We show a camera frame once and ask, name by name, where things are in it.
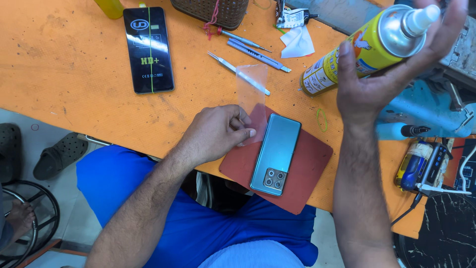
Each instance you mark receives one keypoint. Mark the person's right hand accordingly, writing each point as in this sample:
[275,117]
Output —
[366,91]

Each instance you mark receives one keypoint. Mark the person's left hand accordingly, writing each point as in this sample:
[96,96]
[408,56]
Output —
[210,134]

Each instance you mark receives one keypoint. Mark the yellow spray can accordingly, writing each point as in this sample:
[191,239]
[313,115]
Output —
[357,52]

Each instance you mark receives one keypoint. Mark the clear plastic film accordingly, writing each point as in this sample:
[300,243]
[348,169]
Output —
[252,85]

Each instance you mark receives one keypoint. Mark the green rubber band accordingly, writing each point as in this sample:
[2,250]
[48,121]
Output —
[318,121]

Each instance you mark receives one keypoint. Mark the blue machine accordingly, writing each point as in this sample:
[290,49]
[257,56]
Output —
[431,108]

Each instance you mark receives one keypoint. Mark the teal smartphone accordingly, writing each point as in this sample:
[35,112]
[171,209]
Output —
[277,152]

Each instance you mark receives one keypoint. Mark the metal tweezers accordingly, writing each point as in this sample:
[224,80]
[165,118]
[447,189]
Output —
[227,64]

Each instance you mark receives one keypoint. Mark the white cloth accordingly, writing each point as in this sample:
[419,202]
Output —
[296,44]

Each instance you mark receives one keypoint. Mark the yellow and blue device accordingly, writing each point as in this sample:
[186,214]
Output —
[418,165]

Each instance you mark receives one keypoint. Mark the grey utility knife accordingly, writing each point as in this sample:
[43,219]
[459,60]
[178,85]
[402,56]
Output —
[256,55]

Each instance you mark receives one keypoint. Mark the red rubber mat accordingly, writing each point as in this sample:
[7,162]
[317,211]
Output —
[308,167]

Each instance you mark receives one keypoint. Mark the screwdriver with red collar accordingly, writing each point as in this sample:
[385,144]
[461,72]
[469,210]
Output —
[240,38]

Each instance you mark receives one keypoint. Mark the black phone with screen protector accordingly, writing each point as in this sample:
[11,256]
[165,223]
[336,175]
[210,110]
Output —
[148,52]

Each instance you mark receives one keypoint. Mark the glue tube with black tip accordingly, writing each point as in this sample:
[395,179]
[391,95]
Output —
[293,18]

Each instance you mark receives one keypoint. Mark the brown woven basket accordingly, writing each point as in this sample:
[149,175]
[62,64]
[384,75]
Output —
[212,13]

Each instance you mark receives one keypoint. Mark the person's light blue shirt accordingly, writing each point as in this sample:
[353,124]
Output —
[253,257]

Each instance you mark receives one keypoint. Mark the yellow rubber band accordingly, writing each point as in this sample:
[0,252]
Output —
[262,6]

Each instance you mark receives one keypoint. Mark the black sandal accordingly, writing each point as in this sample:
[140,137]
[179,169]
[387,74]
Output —
[61,154]
[9,149]

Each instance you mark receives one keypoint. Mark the yellow bottle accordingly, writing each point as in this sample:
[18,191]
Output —
[109,7]

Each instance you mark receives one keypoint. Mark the black marble round stool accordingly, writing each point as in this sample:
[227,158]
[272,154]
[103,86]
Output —
[442,234]

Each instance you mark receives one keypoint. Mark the metal stool frame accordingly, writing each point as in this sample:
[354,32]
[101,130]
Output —
[52,212]

